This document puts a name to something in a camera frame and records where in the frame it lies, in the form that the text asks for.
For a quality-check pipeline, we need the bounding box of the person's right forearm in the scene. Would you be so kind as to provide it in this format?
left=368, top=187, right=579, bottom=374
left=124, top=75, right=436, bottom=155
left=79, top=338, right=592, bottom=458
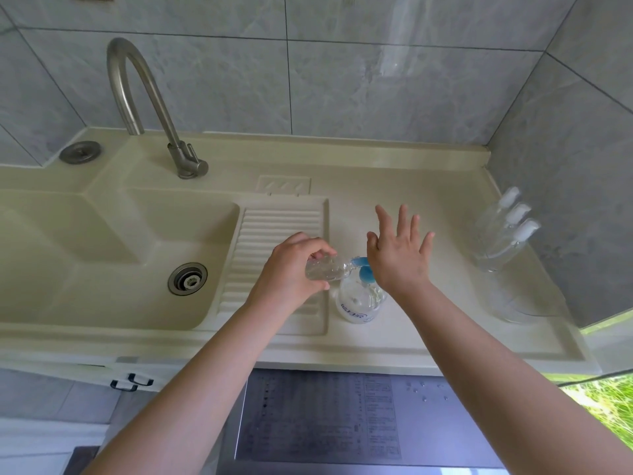
left=400, top=281, right=633, bottom=475

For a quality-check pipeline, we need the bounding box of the person's right hand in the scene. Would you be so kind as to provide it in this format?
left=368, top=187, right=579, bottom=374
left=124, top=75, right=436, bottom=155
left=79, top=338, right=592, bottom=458
left=365, top=204, right=436, bottom=298

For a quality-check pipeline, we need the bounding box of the clear hand sanitizer pump bottle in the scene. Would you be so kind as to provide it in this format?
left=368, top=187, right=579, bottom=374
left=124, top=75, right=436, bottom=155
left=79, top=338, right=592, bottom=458
left=336, top=257, right=388, bottom=325

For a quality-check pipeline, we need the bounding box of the glass window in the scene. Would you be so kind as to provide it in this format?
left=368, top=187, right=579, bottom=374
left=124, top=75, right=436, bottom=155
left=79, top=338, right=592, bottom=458
left=543, top=309, right=633, bottom=441

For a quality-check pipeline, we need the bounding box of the curved steel faucet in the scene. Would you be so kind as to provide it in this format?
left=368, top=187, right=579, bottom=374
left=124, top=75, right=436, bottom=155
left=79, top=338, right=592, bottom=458
left=106, top=37, right=209, bottom=181

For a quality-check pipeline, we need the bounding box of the white cabinet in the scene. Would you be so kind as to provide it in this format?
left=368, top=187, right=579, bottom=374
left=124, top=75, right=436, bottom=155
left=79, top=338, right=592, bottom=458
left=0, top=353, right=238, bottom=394

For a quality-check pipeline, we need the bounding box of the person's left forearm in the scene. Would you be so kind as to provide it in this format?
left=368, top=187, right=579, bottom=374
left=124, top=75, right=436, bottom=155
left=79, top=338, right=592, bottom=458
left=84, top=301, right=286, bottom=475

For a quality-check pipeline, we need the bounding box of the small clear bottle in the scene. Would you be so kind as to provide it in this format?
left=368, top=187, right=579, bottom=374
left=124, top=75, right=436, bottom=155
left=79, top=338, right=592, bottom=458
left=305, top=255, right=359, bottom=282
left=475, top=221, right=516, bottom=258
left=474, top=205, right=509, bottom=245
left=477, top=237, right=525, bottom=274

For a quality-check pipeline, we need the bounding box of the round steel hole cover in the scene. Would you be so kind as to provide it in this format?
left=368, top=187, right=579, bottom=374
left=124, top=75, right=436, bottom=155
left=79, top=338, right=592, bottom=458
left=59, top=141, right=104, bottom=166

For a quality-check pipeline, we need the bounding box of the grey washing machine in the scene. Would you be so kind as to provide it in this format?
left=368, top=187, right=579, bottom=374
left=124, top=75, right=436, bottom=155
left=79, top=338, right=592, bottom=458
left=217, top=368, right=505, bottom=475

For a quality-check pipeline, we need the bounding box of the steel sink drain strainer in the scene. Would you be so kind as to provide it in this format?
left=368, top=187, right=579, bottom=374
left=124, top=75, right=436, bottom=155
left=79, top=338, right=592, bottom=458
left=167, top=262, right=208, bottom=296

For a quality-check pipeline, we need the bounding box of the person's left hand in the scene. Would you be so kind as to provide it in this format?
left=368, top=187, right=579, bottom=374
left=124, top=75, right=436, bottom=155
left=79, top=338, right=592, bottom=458
left=247, top=232, right=339, bottom=315

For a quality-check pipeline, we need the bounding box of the cream sink with washboard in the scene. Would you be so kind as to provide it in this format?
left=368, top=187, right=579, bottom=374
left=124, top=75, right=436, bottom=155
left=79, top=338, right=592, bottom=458
left=0, top=127, right=602, bottom=379

